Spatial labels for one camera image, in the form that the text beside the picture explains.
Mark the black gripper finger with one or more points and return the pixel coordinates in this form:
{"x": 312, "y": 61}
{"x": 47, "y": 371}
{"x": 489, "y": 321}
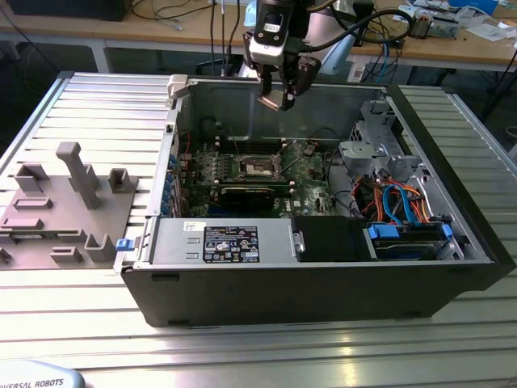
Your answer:
{"x": 266, "y": 81}
{"x": 301, "y": 77}

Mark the silver CPU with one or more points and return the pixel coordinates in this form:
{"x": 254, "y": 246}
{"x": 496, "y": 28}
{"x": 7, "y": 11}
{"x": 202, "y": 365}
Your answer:
{"x": 272, "y": 99}

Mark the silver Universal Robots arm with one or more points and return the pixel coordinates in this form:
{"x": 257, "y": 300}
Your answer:
{"x": 338, "y": 54}

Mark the black RAM slot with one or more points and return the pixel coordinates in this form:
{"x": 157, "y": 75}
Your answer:
{"x": 250, "y": 145}
{"x": 250, "y": 142}
{"x": 250, "y": 152}
{"x": 250, "y": 148}

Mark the metal locking lever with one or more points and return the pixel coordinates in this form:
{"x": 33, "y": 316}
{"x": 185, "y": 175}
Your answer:
{"x": 235, "y": 143}

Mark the CPU socket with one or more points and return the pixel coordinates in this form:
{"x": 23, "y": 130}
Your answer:
{"x": 254, "y": 167}

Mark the CPU cooler heatsink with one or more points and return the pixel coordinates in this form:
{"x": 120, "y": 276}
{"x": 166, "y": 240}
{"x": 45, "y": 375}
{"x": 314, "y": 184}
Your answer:
{"x": 420, "y": 27}

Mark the grey case latch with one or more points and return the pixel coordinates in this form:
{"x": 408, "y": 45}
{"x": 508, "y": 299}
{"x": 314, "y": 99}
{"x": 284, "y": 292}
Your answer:
{"x": 177, "y": 85}

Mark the grey metal drive cage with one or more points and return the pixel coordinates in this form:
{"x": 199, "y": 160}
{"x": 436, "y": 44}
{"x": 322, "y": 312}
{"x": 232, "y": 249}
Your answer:
{"x": 355, "y": 155}

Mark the small black box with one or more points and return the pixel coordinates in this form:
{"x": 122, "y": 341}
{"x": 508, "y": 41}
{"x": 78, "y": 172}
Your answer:
{"x": 396, "y": 42}

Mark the green motherboard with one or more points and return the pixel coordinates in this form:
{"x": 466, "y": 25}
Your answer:
{"x": 313, "y": 190}

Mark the black graphics card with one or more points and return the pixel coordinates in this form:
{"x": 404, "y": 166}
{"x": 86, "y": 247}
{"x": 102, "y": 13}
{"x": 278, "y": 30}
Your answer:
{"x": 246, "y": 199}

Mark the grey electronic device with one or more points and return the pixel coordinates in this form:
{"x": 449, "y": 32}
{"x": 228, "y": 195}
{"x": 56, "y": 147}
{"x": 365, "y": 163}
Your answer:
{"x": 444, "y": 29}

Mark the wooden desk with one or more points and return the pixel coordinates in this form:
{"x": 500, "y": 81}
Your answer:
{"x": 444, "y": 50}
{"x": 121, "y": 30}

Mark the blue expansion card retainer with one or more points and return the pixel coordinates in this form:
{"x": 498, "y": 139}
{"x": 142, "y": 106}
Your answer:
{"x": 166, "y": 190}

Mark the blue disk carrier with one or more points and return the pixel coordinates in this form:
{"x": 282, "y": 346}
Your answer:
{"x": 383, "y": 234}

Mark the blue cardboard box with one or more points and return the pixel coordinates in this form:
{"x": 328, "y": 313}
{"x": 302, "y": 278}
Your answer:
{"x": 478, "y": 5}

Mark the grey power supply unit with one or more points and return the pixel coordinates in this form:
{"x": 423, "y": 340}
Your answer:
{"x": 173, "y": 242}

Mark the white paper sheets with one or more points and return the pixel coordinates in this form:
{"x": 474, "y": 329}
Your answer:
{"x": 490, "y": 32}

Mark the silver hard disk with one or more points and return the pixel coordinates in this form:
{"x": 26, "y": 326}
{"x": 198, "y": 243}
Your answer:
{"x": 404, "y": 248}

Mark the black PC case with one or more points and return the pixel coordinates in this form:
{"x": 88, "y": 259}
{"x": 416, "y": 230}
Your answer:
{"x": 282, "y": 295}

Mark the blue case latch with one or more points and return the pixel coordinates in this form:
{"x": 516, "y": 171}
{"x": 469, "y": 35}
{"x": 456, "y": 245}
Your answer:
{"x": 124, "y": 245}

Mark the grey parts rack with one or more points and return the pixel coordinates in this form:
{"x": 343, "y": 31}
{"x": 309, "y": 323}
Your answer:
{"x": 60, "y": 210}

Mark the pale blue teach pendant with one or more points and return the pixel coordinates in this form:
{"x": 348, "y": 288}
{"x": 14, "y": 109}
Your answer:
{"x": 36, "y": 376}

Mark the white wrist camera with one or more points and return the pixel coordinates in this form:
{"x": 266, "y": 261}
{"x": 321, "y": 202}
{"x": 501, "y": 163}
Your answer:
{"x": 266, "y": 56}

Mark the grey metal case bracket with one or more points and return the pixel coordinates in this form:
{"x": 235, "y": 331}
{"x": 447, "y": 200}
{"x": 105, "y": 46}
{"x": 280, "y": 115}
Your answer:
{"x": 377, "y": 115}

